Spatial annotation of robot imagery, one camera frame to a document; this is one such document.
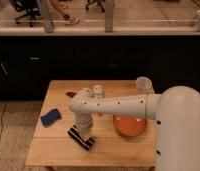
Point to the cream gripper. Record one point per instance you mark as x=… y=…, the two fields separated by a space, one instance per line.
x=85 y=134

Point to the black white striped eraser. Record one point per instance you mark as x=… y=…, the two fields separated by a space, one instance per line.
x=85 y=144

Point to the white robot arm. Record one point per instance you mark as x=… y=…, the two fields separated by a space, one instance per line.
x=177 y=115

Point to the blue sponge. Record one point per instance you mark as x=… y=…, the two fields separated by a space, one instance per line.
x=50 y=117

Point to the brown red marker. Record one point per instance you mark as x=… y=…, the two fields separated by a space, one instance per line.
x=71 y=94

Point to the wooden table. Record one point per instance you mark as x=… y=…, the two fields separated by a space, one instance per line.
x=52 y=146

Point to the white tube bottle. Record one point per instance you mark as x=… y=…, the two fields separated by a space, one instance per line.
x=98 y=91

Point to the orange plate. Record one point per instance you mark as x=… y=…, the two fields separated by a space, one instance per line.
x=129 y=126

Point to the clear plastic cup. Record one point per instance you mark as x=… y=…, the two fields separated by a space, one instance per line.
x=143 y=85

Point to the person leg with sneaker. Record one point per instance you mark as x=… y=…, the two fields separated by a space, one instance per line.
x=61 y=8

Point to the black office chair left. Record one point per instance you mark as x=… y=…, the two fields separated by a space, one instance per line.
x=29 y=6

